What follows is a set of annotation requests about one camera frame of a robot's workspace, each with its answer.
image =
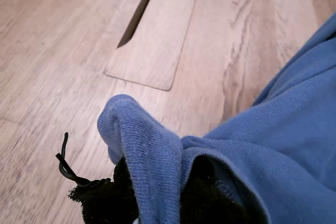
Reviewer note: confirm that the blue printed T-shirt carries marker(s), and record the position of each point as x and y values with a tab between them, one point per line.
275	142

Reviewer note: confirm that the wooden table hatch lid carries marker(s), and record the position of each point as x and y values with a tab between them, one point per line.
162	37

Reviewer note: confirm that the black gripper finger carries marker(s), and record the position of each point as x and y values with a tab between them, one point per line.
105	203
210	208

